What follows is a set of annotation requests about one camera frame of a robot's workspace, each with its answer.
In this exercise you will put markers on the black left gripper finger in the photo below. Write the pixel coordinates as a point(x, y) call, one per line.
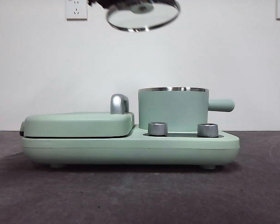
point(96, 2)

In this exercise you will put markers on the silver control knob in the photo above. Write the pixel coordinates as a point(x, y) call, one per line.
point(157, 128)
point(207, 130)

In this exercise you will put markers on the glass lid with green knob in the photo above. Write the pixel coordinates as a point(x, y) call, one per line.
point(142, 19)

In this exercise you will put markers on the mint green cooker base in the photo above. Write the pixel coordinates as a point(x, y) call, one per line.
point(107, 151)

